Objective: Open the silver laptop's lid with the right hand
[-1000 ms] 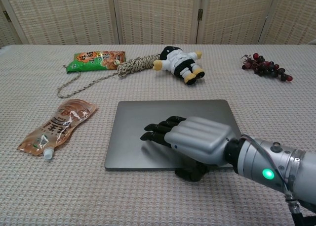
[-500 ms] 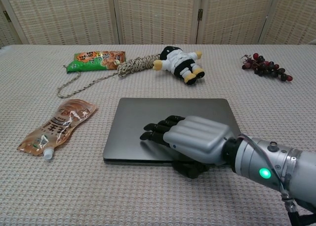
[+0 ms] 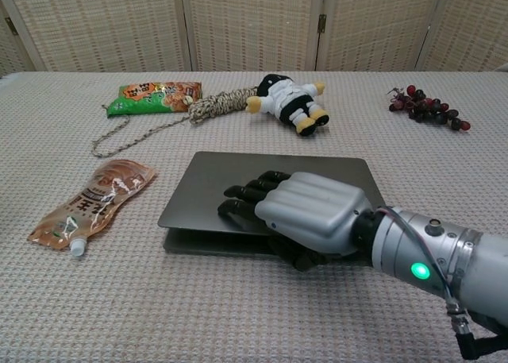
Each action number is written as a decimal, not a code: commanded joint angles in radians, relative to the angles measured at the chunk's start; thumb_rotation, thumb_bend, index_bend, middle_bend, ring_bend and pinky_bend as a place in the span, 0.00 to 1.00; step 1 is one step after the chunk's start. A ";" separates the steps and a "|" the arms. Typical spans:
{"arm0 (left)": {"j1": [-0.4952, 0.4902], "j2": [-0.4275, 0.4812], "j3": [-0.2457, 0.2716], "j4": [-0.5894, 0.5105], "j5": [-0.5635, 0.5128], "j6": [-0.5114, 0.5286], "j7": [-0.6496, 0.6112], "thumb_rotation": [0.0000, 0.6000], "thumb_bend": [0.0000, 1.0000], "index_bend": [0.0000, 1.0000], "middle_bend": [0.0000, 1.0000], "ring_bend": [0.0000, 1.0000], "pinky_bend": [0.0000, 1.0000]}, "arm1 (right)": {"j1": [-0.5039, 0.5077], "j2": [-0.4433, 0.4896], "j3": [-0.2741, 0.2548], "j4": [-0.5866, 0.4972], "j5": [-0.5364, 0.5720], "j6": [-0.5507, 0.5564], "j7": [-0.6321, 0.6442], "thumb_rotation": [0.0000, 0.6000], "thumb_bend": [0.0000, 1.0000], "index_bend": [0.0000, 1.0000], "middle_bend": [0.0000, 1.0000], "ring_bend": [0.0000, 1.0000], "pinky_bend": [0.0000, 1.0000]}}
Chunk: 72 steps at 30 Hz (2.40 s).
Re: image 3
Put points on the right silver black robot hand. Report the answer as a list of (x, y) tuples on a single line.
[(313, 208)]

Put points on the grey silver laptop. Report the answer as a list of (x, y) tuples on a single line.
[(214, 184)]

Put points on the black white plush doll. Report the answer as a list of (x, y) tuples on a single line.
[(285, 101)]

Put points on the dark purple grape bunch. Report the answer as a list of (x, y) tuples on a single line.
[(432, 109)]

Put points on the beige waffle-weave tablecloth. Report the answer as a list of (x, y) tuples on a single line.
[(198, 323)]

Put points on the green orange snack bag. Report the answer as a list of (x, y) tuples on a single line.
[(151, 99)]

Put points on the woven folding screen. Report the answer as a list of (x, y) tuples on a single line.
[(246, 21)]

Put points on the brown spouted drink pouch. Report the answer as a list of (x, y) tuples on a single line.
[(95, 204)]

